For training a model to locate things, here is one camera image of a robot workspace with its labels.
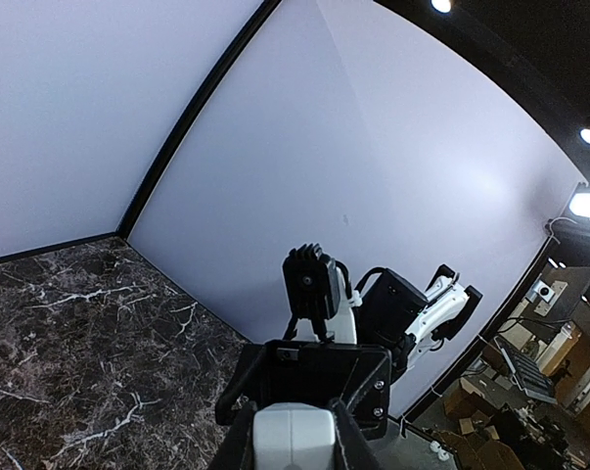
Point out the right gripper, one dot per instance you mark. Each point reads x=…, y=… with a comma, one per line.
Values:
x=313, y=374

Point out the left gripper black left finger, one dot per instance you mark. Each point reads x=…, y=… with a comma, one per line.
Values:
x=236, y=451

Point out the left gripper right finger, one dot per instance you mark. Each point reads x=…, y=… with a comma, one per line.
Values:
x=351, y=449

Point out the white remote control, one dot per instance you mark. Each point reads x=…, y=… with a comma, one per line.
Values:
x=293, y=435

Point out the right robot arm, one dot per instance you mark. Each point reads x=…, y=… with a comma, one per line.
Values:
x=350, y=343

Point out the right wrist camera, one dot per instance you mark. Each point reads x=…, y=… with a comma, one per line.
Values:
x=312, y=282

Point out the left black frame post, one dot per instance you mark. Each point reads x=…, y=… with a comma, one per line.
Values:
x=190, y=114

